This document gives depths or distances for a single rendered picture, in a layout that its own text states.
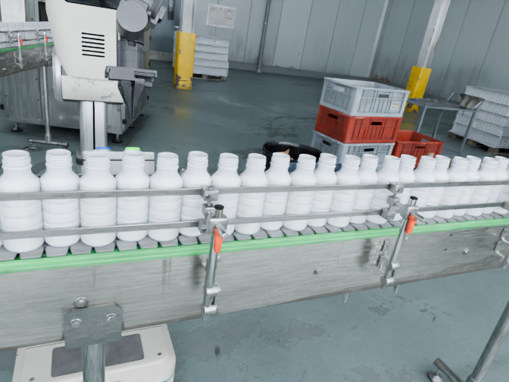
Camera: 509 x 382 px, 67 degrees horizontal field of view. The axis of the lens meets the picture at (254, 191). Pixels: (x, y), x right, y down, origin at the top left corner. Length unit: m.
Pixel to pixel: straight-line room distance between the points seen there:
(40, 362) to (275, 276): 0.97
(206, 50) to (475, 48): 7.70
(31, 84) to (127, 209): 3.97
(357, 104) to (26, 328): 2.69
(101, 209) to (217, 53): 9.69
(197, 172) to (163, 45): 12.19
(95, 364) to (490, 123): 7.51
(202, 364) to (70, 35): 1.39
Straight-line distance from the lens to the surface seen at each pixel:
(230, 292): 0.84
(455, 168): 1.13
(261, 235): 0.81
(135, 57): 0.88
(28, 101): 4.69
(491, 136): 7.89
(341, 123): 3.16
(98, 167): 0.68
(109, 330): 0.82
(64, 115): 4.59
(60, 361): 1.58
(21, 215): 0.71
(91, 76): 1.24
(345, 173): 0.88
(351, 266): 0.98
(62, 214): 0.71
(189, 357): 1.91
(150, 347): 1.58
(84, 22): 1.22
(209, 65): 10.29
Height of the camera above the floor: 1.40
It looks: 23 degrees down
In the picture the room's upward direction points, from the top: 9 degrees clockwise
